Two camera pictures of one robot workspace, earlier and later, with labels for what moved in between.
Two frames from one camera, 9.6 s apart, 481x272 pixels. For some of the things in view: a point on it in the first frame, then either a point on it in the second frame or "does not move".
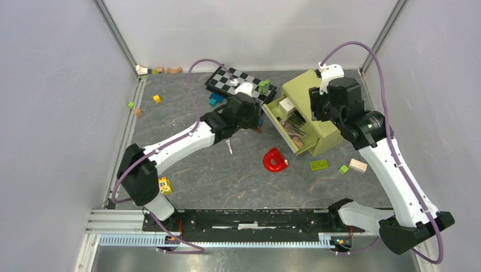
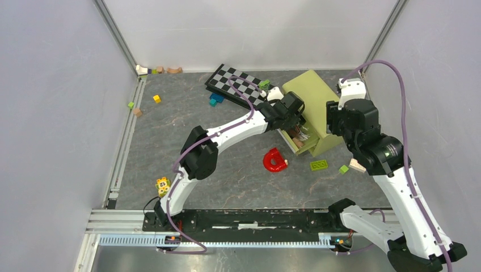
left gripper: (252, 121) to (294, 121)
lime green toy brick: (319, 165) does not move
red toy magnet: (274, 161) does not move
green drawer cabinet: (292, 114) does not move
